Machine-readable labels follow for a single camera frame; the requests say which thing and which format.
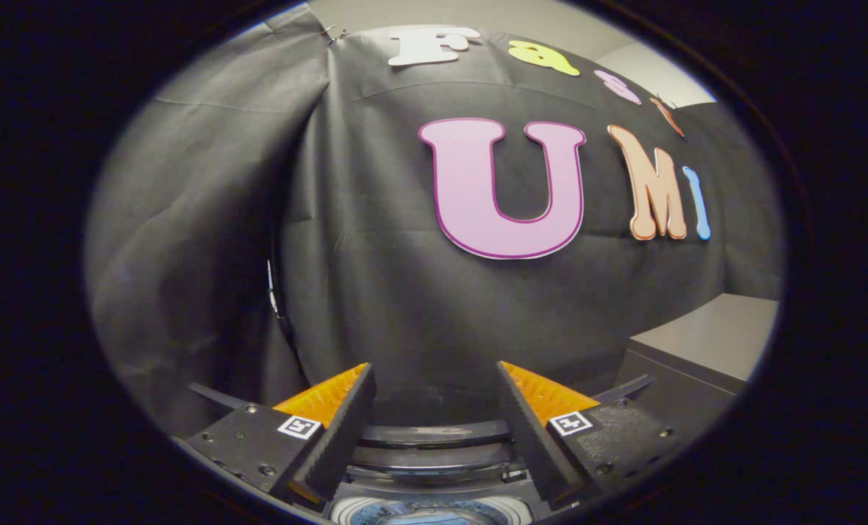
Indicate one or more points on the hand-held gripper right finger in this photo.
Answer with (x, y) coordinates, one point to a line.
(529, 437)

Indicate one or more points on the white cabinet with grey top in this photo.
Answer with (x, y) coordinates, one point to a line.
(704, 343)

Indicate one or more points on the grey washing machine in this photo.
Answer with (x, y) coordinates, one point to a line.
(434, 510)

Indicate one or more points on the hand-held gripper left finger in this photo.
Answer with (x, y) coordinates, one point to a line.
(343, 437)

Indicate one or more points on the black backdrop cloth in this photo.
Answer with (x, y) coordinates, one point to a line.
(368, 306)

